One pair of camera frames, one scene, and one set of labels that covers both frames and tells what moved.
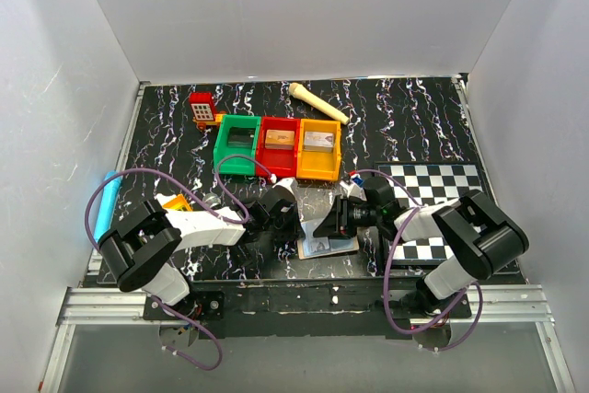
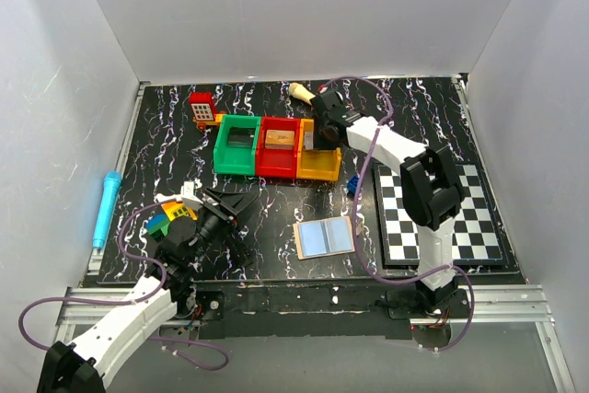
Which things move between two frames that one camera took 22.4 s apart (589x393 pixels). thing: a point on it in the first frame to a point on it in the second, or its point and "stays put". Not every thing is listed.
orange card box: [280, 139] stays put
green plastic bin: [237, 134] stays put
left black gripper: [295, 232] to [230, 204]
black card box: [240, 136] stays put
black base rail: [369, 309] stays put
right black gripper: [337, 224] to [318, 143]
